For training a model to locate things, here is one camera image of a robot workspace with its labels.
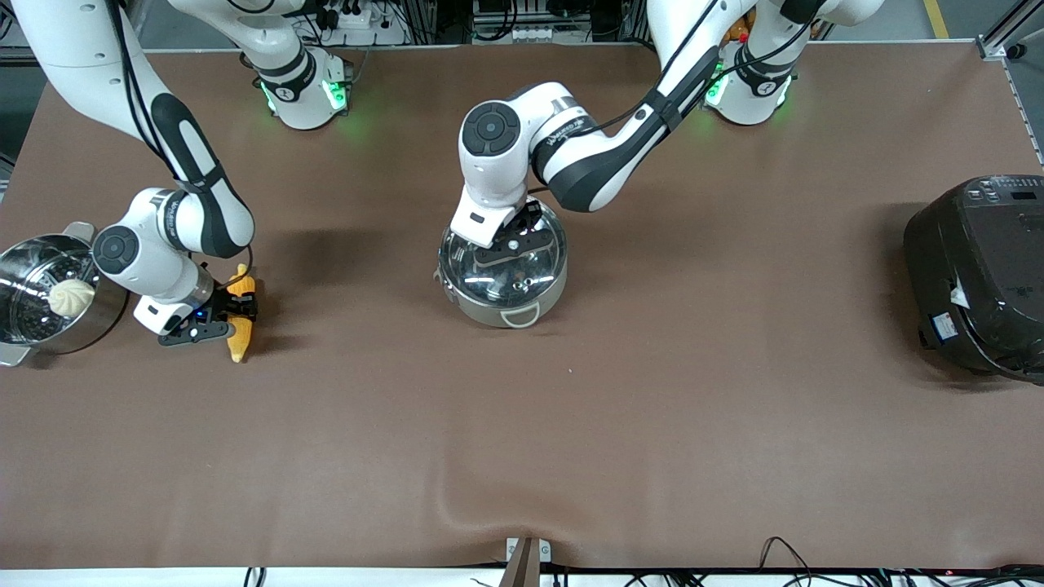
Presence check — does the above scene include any yellow corn cob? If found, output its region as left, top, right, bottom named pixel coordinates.
left=226, top=263, right=257, bottom=364

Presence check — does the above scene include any glass pot lid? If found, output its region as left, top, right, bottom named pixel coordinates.
left=439, top=200, right=567, bottom=309

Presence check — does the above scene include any steel steamer pot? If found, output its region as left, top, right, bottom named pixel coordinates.
left=0, top=222, right=130, bottom=368

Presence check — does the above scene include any white steamed bun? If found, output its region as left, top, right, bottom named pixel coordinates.
left=47, top=278, right=97, bottom=318

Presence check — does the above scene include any brown table mat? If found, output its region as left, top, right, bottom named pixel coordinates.
left=0, top=39, right=1044, bottom=572

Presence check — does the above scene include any black rice cooker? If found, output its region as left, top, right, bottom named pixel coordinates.
left=903, top=174, right=1044, bottom=386

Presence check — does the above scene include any grey pot with handles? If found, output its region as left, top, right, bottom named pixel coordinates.
left=433, top=200, right=569, bottom=330

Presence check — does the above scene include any metal edge bracket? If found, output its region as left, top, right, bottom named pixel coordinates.
left=506, top=536, right=552, bottom=565

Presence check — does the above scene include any brown support post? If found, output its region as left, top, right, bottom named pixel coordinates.
left=499, top=538, right=541, bottom=587

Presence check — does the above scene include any black looped floor cable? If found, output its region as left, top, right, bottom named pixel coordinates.
left=759, top=536, right=810, bottom=573

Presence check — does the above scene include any aluminium frame profile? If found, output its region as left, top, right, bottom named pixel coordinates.
left=977, top=0, right=1044, bottom=63

